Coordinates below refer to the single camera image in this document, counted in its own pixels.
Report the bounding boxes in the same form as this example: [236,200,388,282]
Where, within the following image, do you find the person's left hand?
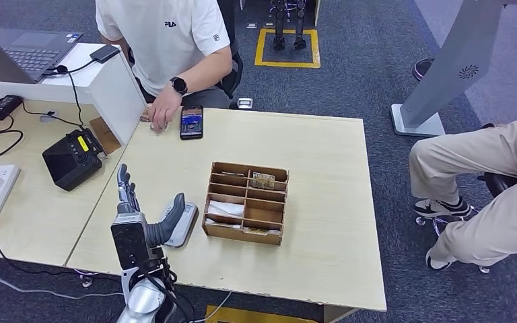
[147,87,184,133]

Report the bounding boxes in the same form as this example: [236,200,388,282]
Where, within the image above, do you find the folded white paper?
[207,199,245,219]

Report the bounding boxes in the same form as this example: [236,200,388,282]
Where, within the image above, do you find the white counter box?
[0,42,147,148]

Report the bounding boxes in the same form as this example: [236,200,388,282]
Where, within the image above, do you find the chrome base stool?
[414,172,517,274]

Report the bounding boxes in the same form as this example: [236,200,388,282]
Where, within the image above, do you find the black drive cable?
[43,57,97,130]

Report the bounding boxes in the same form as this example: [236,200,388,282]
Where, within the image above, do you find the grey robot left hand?
[115,164,187,250]

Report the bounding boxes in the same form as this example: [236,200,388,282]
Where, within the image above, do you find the white floor cable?
[0,267,123,300]

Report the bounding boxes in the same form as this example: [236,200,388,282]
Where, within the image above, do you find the brown cardboard piece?
[89,116,123,155]

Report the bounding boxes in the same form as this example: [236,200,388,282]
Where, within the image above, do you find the wooden compartment organizer box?
[201,161,290,247]

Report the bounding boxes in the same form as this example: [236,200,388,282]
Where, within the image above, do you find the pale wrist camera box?
[110,213,151,271]

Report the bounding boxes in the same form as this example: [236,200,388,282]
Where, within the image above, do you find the yellow floor tape square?
[254,28,321,69]

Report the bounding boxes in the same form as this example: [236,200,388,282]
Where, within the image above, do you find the black terminal with yellow display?
[42,128,107,192]

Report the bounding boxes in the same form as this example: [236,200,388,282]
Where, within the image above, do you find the green gold room key card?
[242,227,281,236]

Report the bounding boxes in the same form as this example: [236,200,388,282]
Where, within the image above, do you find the dark grey laptop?
[0,21,83,85]

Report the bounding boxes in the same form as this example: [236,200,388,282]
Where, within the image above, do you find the black external drive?
[89,44,121,65]

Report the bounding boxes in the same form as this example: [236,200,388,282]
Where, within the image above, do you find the black power adapter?
[0,95,24,126]

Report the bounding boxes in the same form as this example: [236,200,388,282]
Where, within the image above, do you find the black smartphone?
[179,105,204,141]

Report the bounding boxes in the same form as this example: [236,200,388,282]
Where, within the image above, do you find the small gold patterned card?
[252,172,276,189]

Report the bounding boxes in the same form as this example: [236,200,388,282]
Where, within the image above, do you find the white cable under desk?
[182,290,234,323]

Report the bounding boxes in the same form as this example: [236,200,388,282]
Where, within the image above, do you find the grey white card reader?
[158,201,200,249]

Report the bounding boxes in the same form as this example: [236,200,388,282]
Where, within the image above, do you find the black humanoid robot legs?
[270,0,308,51]

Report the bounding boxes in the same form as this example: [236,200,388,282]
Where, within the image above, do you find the person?
[94,0,244,133]
[409,116,517,272]

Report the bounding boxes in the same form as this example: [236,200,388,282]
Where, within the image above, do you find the black wristwatch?
[170,76,189,97]

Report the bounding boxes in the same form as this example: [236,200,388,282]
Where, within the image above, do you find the grey kiosk stand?
[390,0,517,138]

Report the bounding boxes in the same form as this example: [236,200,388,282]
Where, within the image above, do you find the white card stack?
[205,217,243,229]

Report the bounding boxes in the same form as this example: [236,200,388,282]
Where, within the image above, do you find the black round floor object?
[413,58,436,82]

